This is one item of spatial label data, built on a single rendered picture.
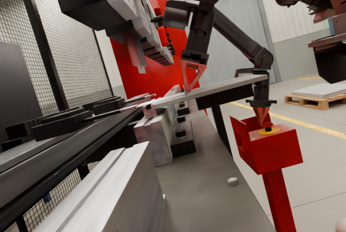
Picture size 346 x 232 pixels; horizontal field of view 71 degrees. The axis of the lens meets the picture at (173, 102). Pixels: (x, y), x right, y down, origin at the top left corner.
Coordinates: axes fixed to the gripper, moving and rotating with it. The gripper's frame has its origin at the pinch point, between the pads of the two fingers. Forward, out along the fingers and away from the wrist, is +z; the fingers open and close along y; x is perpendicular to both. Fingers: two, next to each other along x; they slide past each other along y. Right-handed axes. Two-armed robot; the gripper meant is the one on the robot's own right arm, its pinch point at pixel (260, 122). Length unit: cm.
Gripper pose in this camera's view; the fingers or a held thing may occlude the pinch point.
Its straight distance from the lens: 101.7
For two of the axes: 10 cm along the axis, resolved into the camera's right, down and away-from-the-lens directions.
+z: 0.0, 10.0, 0.8
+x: 0.4, 0.8, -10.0
